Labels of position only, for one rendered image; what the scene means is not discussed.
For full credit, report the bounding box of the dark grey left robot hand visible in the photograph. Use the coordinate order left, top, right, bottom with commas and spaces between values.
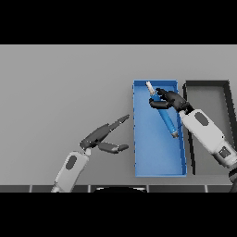
79, 114, 131, 155

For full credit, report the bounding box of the blue bin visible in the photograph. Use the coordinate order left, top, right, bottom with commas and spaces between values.
132, 79, 188, 178

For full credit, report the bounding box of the dark grey bin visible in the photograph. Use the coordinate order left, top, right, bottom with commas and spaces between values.
181, 80, 237, 176

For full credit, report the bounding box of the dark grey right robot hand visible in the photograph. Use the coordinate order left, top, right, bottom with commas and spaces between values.
148, 87, 195, 115

